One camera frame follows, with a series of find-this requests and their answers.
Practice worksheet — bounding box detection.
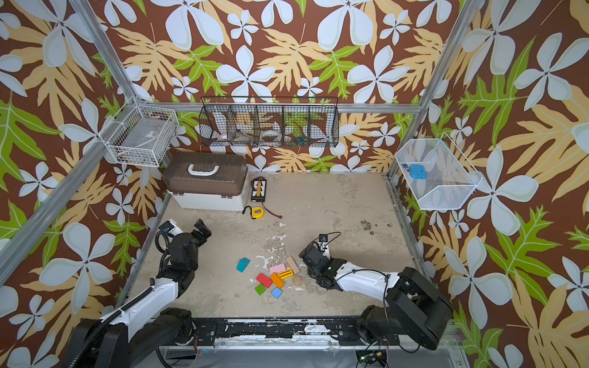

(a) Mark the yellow red striped block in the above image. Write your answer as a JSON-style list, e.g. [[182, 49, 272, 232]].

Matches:
[[278, 269, 295, 280]]

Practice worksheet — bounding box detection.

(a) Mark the orange block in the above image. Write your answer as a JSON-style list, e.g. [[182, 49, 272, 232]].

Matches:
[[270, 273, 285, 289]]

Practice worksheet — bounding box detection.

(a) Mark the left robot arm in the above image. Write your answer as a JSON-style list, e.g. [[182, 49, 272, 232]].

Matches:
[[61, 219, 212, 367]]

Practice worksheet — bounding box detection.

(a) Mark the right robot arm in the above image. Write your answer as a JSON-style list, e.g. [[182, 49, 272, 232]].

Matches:
[[299, 242, 454, 351]]

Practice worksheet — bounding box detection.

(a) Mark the round natural wood block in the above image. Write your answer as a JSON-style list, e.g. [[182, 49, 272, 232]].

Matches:
[[293, 276, 303, 287]]

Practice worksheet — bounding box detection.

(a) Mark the pink block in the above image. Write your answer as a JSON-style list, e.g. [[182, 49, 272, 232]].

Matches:
[[269, 264, 286, 274]]

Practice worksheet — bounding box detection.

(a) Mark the blue block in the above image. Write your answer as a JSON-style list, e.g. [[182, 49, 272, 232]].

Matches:
[[271, 288, 282, 298]]

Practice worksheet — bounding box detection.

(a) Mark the teal wedge block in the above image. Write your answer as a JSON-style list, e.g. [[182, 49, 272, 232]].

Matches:
[[236, 258, 251, 273]]

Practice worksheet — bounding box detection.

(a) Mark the green block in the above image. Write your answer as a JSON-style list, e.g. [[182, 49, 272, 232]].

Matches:
[[255, 285, 267, 295]]

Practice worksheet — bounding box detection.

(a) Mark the brown lid tool box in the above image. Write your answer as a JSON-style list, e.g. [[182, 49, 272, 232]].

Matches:
[[163, 152, 248, 212]]

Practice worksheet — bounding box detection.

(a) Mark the yellow tape measure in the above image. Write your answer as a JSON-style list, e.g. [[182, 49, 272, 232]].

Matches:
[[242, 205, 265, 219]]

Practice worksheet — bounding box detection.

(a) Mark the black orange battery charger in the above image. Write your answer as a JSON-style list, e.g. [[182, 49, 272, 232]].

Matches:
[[251, 176, 267, 202]]

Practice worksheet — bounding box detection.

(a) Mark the blue object in basket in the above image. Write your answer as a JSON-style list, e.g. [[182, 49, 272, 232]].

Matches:
[[409, 164, 427, 180]]

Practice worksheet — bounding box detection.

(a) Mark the white mesh basket right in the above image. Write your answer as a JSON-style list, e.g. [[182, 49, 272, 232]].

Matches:
[[395, 134, 483, 212]]

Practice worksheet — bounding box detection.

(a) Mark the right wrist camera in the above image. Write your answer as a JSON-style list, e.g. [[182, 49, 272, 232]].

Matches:
[[318, 234, 331, 259]]

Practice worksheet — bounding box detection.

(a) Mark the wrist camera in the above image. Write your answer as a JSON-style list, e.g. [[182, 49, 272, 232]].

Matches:
[[318, 234, 331, 259], [158, 219, 182, 239]]

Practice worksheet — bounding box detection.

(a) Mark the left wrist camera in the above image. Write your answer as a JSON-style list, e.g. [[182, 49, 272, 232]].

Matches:
[[158, 219, 182, 239]]

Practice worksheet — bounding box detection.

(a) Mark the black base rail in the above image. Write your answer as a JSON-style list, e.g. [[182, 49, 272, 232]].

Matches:
[[183, 316, 401, 347]]

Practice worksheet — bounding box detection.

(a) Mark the white wire basket left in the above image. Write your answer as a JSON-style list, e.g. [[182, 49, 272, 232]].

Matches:
[[102, 101, 179, 167]]

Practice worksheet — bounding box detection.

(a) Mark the black wire basket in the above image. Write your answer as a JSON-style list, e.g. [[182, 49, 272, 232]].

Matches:
[[196, 97, 341, 147]]

